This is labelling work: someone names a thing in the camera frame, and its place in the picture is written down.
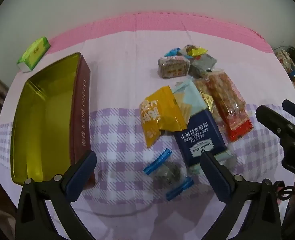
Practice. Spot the pink and purple checked blanket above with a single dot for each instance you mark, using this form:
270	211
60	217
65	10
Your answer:
127	55

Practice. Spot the yellow snack packet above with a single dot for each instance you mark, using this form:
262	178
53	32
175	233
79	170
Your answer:
157	115

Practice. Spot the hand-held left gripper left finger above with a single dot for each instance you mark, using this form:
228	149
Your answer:
81	177

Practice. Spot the clear packet with gold label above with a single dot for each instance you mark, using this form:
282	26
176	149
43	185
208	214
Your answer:
203	92

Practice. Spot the clear packet with yellow ends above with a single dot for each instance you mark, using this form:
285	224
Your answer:
196	51

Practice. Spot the gold tin box maroon sides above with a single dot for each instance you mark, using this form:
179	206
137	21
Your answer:
45	120

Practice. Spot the clear peanut packet red end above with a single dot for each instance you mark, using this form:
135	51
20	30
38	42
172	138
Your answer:
227	100

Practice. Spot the clear packet with blue ends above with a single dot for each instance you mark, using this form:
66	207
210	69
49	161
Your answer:
168	173

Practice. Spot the grey snack packet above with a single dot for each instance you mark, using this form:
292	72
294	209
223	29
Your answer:
203	63

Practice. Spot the brown pastry packet pink pattern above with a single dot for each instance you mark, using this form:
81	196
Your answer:
173	70

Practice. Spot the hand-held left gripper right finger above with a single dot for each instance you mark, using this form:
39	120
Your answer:
218	178

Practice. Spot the small blue candy packet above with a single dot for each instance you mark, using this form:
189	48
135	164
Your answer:
171	52

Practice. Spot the navy and pale blue cracker packet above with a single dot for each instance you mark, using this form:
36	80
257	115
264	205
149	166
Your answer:
200	135

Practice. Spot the green tissue pack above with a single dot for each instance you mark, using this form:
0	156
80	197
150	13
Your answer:
33	53

